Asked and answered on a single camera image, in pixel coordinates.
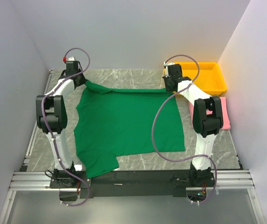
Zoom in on green t shirt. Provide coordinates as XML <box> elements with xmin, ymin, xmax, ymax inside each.
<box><xmin>74</xmin><ymin>81</ymin><xmax>185</xmax><ymax>178</ymax></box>

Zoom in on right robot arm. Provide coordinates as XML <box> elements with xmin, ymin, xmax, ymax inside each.
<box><xmin>163</xmin><ymin>63</ymin><xmax>224</xmax><ymax>171</ymax></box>

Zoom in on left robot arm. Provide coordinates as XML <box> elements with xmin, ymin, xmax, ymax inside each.
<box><xmin>35</xmin><ymin>57</ymin><xmax>86</xmax><ymax>170</ymax></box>

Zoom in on yellow plastic tray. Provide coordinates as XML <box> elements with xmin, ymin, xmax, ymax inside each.
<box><xmin>164</xmin><ymin>62</ymin><xmax>227</xmax><ymax>96</ymax></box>

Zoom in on folded pink t shirt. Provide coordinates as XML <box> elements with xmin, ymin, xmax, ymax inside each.
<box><xmin>189</xmin><ymin>97</ymin><xmax>231</xmax><ymax>130</ymax></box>

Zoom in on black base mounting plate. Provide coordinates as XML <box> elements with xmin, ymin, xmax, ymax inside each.
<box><xmin>49</xmin><ymin>170</ymin><xmax>215</xmax><ymax>201</ymax></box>

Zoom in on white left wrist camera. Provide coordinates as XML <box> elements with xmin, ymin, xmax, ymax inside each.
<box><xmin>63</xmin><ymin>56</ymin><xmax>76</xmax><ymax>63</ymax></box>

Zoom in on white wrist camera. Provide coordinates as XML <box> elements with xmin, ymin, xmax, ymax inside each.
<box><xmin>63</xmin><ymin>56</ymin><xmax>76</xmax><ymax>63</ymax></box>
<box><xmin>164</xmin><ymin>61</ymin><xmax>175</xmax><ymax>69</ymax></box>

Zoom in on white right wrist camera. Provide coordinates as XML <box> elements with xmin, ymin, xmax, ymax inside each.
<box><xmin>164</xmin><ymin>61</ymin><xmax>175</xmax><ymax>69</ymax></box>

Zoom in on left side aluminium rail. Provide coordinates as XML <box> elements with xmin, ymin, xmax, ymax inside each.
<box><xmin>23</xmin><ymin>70</ymin><xmax>54</xmax><ymax>166</ymax></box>

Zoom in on aluminium extrusion rail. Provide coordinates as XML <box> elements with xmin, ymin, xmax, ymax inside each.
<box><xmin>8</xmin><ymin>170</ymin><xmax>255</xmax><ymax>191</ymax></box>

